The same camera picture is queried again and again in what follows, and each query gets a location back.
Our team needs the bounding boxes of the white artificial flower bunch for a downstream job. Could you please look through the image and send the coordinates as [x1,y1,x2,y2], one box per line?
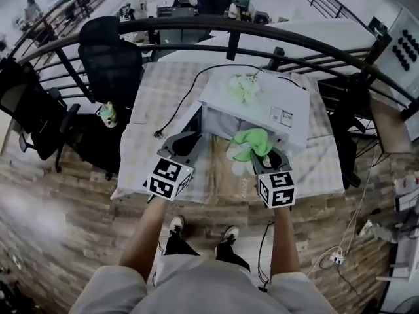
[228,65,263,103]

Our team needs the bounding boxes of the person's white shirt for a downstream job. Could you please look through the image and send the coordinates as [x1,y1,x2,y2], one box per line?
[68,253,338,314]

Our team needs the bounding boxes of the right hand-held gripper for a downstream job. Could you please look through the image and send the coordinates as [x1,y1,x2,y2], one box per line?
[250,147,296,209]

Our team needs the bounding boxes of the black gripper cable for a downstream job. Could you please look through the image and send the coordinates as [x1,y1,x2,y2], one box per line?
[257,220,276,290]

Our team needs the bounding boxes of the group of black wall-mounted devices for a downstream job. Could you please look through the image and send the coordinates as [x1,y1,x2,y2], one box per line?
[391,29,419,71]

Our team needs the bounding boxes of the table with checkered cloth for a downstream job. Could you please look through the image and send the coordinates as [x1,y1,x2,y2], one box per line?
[111,61,346,205]

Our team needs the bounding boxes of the brown wooden side table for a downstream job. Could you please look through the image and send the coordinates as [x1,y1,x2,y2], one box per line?
[369,93,413,155]

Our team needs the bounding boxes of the person's left white shoe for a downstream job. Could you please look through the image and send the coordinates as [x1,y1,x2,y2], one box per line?
[169,215,186,238]

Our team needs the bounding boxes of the person's black trousers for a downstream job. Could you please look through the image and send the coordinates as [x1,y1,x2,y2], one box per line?
[163,234,251,271]

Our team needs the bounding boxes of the person's white shoe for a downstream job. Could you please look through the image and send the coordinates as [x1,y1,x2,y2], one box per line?
[214,226,240,253]
[169,215,186,238]

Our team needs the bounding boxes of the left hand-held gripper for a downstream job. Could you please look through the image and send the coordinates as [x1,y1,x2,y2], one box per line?
[143,131,203,201]

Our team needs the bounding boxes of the white microwave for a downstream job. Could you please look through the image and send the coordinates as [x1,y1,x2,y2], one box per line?
[178,69,311,150]

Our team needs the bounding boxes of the black metal railing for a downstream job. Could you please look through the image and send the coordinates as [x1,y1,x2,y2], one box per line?
[0,14,419,120]

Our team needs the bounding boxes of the black chair with thin legs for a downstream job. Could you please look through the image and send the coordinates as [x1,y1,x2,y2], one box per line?
[327,73,377,189]

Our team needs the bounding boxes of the white extension cable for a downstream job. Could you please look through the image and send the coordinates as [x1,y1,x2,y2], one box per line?
[307,148,377,271]

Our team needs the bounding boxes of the green cloth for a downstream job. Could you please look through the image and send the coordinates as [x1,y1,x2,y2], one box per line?
[225,128,274,162]

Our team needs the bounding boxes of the small pastel plush toy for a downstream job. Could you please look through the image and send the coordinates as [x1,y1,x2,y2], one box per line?
[95,101,118,129]

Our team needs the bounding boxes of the black office chair with armrests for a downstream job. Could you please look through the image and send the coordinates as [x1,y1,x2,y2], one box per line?
[0,59,81,173]

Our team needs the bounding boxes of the person's right white shoe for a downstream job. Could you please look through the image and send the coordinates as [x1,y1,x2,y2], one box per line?
[214,226,240,253]

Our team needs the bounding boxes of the person's right forearm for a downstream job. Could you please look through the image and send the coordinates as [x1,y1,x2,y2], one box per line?
[270,206,301,277]

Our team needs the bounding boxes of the person's left forearm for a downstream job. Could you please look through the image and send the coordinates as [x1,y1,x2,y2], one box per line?
[119,196,170,283]

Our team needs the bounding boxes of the black power cable with plug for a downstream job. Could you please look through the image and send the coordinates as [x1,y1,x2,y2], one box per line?
[153,63,263,139]

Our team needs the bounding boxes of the black mesh office chair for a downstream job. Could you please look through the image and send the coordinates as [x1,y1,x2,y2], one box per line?
[77,15,145,181]

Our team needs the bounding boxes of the beige flower-print placemat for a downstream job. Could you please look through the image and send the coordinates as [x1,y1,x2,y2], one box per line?
[209,135,272,205]

